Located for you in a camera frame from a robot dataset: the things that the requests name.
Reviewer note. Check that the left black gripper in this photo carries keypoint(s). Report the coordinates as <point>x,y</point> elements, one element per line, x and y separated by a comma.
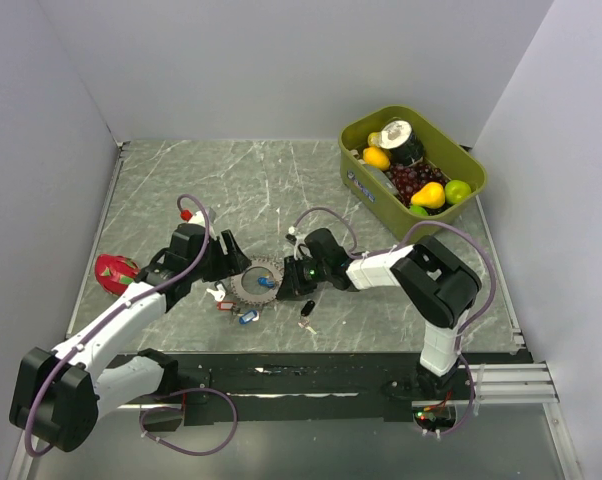
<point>231,262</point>

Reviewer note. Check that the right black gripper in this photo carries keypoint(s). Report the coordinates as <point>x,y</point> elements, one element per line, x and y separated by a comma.
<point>293,285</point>

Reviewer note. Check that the large metal keyring with keys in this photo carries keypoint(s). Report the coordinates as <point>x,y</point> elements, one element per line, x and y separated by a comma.
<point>253,289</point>

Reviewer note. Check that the red key tag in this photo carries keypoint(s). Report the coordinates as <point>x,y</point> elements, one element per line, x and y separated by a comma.
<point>226,306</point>

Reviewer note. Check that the blue key tag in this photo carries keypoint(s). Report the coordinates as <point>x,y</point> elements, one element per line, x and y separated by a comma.
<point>249,317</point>

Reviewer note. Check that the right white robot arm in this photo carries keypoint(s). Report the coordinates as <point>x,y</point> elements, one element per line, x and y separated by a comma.
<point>438,284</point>

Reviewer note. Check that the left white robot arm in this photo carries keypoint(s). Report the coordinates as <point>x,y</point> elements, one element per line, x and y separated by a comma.
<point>61,393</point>

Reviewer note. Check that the loose black-headed key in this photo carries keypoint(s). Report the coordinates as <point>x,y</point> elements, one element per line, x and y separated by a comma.
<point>305,313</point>

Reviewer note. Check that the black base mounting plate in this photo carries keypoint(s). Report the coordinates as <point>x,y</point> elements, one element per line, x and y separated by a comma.
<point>302,386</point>

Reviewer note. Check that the red dragon fruit toy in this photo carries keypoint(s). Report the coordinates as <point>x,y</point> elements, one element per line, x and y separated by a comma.
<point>115,273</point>

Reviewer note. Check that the orange fruit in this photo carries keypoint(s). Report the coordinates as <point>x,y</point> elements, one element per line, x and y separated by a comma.
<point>376,157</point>

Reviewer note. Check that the dark red grapes bunch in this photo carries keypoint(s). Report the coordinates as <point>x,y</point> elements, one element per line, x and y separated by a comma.
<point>408,180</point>

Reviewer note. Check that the olive green plastic bin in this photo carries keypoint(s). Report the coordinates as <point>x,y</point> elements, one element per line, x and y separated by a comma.
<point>376,191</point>

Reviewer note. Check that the yellow pear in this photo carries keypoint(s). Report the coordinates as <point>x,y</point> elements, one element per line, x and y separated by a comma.
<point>431,196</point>

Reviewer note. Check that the black can with white lid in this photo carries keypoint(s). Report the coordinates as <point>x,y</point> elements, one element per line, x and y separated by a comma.
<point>403,144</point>

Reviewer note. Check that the green lime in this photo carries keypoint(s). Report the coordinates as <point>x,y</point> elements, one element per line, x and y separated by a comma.
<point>456,191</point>

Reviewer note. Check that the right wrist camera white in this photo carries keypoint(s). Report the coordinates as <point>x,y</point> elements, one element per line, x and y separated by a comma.
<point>296,242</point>

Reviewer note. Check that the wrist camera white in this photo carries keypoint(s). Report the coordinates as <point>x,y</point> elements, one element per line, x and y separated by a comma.
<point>296,242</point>
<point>198,218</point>

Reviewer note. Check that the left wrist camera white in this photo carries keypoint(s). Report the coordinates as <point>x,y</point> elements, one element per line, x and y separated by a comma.
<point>198,218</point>

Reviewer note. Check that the aluminium rail frame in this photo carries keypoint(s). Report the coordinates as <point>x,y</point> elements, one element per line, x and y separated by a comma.
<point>493,378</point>

